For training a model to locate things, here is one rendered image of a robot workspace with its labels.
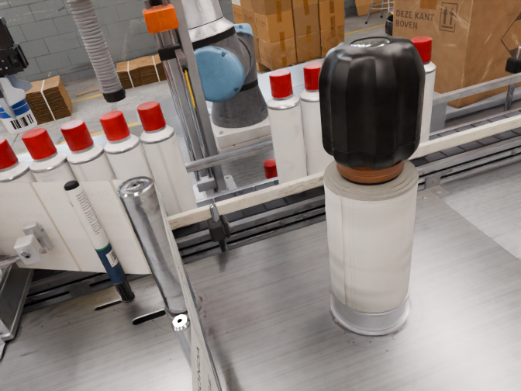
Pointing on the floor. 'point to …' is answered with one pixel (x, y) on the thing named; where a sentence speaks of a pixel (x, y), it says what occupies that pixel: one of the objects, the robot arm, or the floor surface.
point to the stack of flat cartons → (49, 100)
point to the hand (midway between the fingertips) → (13, 109)
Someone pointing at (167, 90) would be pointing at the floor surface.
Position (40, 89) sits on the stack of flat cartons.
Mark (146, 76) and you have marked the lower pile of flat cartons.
